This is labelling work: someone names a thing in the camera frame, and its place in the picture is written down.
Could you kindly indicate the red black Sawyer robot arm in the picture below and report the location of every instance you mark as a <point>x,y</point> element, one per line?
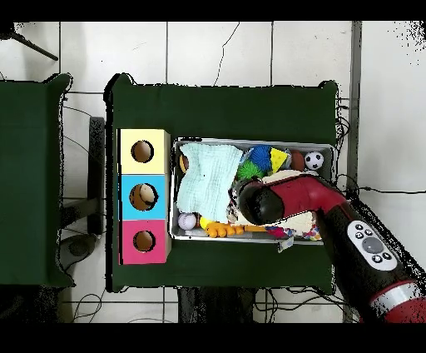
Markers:
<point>299,196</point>

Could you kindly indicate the wooden box with three holes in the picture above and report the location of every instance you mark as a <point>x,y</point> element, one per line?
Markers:
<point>144,249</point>

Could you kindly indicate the mint green waffle cloth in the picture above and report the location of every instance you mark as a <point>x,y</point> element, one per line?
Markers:
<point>208,183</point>

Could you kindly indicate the green spiky ball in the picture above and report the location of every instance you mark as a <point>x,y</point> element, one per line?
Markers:
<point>249,170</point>

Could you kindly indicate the blue spiky ball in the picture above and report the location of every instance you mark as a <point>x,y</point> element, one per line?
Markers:
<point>260,156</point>

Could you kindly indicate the white baseball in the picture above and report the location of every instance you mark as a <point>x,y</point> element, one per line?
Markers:
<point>187,221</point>

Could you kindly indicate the orange toy block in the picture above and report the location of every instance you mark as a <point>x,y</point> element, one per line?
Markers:
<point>223,229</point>

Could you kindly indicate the dark green tablecloth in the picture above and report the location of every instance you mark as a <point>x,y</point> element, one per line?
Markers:
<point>216,113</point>
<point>30,183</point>

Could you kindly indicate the yellow cheese wedge toy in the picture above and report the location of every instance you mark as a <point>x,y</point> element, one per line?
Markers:
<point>278,160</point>

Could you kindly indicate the brown cream ball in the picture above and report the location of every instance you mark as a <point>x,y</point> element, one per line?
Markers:
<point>138,199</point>

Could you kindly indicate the brown toy football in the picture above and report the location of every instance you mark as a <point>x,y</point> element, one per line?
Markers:
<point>297,161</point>

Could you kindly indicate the cream waffle cloth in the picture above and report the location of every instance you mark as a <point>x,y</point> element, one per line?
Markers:
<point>299,223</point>

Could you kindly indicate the black white soccer ball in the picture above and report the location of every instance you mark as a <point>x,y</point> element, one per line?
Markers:
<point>314,160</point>

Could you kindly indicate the multicoloured patterned cloth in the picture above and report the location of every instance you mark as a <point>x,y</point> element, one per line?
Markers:
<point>313,234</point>

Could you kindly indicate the black tripod leg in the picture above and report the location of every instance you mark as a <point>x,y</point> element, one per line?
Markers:
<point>36,50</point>

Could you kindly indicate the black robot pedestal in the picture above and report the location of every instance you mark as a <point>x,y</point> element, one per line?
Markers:
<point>213,306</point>

